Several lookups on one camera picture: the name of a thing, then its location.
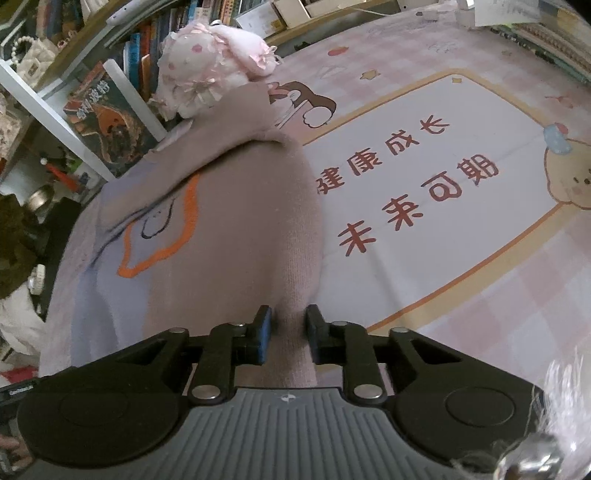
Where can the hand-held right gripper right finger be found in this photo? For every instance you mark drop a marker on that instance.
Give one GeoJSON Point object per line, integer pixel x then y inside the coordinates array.
{"type": "Point", "coordinates": [312, 337]}

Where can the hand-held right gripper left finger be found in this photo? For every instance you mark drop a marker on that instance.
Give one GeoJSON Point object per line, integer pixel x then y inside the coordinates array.
{"type": "Point", "coordinates": [264, 337]}

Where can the person's left hand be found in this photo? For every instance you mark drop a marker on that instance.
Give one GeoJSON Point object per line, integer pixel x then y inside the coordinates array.
{"type": "Point", "coordinates": [11, 447]}

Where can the red cloth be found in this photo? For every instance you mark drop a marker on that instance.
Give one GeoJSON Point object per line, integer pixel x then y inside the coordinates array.
{"type": "Point", "coordinates": [18, 374]}

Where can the white cloth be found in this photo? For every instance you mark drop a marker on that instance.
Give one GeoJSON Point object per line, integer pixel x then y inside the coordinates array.
{"type": "Point", "coordinates": [18, 318]}

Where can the pink checked printed desk mat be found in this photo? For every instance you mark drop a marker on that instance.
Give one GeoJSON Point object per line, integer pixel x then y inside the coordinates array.
{"type": "Point", "coordinates": [415, 184]}

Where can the metal bowl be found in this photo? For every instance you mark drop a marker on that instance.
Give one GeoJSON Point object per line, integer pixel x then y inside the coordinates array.
{"type": "Point", "coordinates": [39, 199]}

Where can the red tassel ornament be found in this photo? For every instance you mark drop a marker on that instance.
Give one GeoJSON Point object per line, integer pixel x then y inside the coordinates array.
{"type": "Point", "coordinates": [60, 173]}

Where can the metal clasp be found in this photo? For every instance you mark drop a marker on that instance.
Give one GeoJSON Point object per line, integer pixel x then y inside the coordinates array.
{"type": "Point", "coordinates": [531, 459]}

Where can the orange cover book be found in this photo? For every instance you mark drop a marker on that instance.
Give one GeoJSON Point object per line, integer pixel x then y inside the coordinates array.
{"type": "Point", "coordinates": [111, 129]}

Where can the white fluffy clothing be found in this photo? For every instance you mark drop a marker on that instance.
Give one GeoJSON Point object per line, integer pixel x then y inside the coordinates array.
{"type": "Point", "coordinates": [568, 406]}

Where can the pink and white plush toy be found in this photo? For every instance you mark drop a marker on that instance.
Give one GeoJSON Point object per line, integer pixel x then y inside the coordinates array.
{"type": "Point", "coordinates": [203, 64]}

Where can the white bookshelf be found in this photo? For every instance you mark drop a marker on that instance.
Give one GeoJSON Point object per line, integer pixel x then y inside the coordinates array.
{"type": "Point", "coordinates": [27, 87]}

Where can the row of colourful books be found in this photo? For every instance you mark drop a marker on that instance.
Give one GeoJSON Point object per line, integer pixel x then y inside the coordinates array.
{"type": "Point", "coordinates": [138, 50]}

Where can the small white box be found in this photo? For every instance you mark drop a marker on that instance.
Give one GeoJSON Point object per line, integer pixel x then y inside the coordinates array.
{"type": "Point", "coordinates": [258, 21]}

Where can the white quilted bag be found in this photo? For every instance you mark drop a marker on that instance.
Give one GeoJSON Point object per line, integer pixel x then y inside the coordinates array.
{"type": "Point", "coordinates": [37, 57]}

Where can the white papers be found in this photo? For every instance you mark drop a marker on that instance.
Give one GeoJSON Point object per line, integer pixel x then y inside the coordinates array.
{"type": "Point", "coordinates": [503, 11]}

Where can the flat stack of books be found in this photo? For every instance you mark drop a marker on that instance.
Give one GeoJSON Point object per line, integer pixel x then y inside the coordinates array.
{"type": "Point", "coordinates": [554, 41]}

